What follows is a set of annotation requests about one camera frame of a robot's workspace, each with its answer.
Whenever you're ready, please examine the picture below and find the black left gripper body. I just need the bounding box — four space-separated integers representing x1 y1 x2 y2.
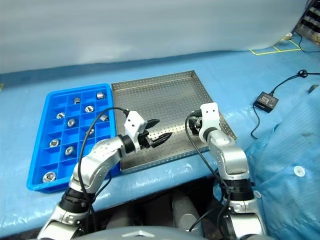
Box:
136 129 155 151

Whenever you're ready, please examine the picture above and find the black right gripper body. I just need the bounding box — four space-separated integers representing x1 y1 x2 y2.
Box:
189 109 203 137

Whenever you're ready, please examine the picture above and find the perforated steel tray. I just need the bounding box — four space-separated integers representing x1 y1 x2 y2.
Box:
110 70 238 174

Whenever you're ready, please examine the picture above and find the blue compartment plastic tray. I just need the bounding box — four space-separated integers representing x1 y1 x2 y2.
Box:
26 83 121 194

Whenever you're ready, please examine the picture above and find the blue plastic table cover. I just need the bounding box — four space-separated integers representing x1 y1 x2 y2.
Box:
0 29 320 240

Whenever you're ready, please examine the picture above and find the black power adapter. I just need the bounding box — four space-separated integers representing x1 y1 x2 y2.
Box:
252 91 280 114

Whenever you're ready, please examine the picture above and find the grey rounded cylinder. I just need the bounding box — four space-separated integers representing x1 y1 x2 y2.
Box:
171 191 205 237

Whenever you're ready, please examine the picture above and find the grey robot torso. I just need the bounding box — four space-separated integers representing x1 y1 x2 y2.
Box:
82 226 276 240

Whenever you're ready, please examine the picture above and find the dark storage shelf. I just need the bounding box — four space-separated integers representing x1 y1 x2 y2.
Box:
294 0 320 44

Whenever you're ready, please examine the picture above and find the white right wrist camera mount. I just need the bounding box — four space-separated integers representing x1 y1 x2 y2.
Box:
199 102 221 136

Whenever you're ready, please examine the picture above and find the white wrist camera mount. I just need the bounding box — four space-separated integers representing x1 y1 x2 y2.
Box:
124 110 147 151
199 102 221 136

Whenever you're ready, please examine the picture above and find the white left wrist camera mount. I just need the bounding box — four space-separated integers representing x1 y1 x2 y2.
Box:
124 110 147 151

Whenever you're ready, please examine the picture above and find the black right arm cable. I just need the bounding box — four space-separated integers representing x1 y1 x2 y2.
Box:
184 111 232 233

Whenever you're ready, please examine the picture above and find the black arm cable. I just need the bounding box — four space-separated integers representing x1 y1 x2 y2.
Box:
184 111 232 233
74 106 130 240

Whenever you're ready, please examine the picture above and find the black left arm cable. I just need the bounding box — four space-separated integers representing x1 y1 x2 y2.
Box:
74 106 130 240

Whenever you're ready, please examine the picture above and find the black adapter cable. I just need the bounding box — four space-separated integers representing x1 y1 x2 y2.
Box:
250 104 262 140
269 69 320 96

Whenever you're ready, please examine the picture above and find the thin black floor cable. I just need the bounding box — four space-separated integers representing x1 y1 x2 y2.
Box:
291 29 320 54

